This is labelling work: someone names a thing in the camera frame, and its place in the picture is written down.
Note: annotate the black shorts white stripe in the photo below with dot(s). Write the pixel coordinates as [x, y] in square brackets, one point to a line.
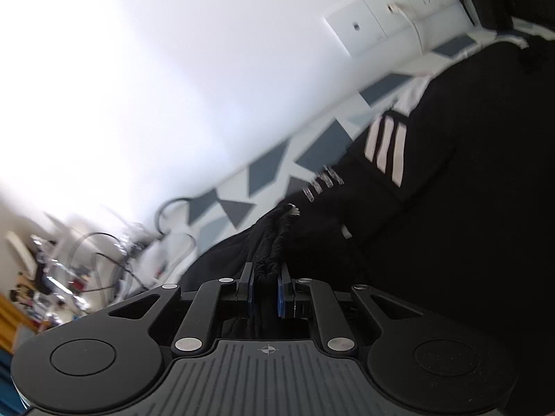
[446, 201]

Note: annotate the geometric patterned bed sheet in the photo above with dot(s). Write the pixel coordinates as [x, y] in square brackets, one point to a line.
[194, 224]

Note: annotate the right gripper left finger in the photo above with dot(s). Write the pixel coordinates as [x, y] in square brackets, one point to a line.
[213, 303]

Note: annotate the white wall socket panel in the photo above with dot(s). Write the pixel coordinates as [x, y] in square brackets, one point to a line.
[362, 24]

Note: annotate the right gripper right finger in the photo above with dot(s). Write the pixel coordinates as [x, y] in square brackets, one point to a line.
[316, 302]

